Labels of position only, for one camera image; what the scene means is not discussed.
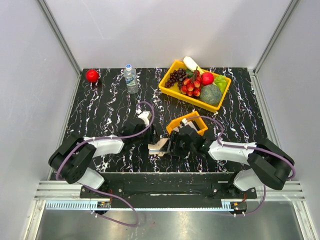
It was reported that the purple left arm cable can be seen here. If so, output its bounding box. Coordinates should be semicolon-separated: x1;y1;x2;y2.
55;101;140;227

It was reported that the purple grape bunch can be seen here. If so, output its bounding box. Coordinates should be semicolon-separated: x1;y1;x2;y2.
164;68;188;88

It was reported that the clear plastic water bottle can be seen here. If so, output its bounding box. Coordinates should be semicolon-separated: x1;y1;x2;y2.
123;64;139;94

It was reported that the red apple in tray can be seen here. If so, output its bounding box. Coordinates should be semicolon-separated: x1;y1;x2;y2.
201;72;214;86

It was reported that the white radish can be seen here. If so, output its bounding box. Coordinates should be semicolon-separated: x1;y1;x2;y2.
183;56;201;71

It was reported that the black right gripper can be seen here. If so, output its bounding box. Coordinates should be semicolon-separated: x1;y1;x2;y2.
160;130;195;158

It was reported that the credit card stack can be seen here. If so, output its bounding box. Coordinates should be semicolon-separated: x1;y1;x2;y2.
188;120;201;132

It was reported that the large yellow fruit tray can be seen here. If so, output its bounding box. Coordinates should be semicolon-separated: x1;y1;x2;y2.
158;60;232;112

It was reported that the green netted melon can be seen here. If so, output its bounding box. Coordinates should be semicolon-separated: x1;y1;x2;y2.
199;84;223;105

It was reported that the small yellow card bin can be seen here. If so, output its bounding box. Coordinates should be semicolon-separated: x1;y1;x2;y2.
166;111;208;136

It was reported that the green leafy vegetable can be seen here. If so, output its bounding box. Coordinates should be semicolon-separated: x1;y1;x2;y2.
213;75;228;93

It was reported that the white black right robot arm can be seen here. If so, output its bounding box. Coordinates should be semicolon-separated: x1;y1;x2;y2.
164;125;295;198

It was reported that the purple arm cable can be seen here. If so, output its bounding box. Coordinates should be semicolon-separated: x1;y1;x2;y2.
55;101;140;227
182;115;297;217

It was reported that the red apple on table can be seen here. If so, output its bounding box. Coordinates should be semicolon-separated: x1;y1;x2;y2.
85;69;100;83

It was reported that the beige leather card holder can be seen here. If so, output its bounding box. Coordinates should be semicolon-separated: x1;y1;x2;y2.
148;138;168;157

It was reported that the aluminium frame rail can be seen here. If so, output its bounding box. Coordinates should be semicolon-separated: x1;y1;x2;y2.
36;0;83;76

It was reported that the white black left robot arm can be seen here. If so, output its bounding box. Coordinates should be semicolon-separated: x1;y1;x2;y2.
48;110;156;198

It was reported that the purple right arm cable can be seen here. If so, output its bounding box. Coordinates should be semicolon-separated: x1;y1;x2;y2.
182;115;297;217

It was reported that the red cherry bunch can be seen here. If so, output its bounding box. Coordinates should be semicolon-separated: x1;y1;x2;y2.
179;70;202;99

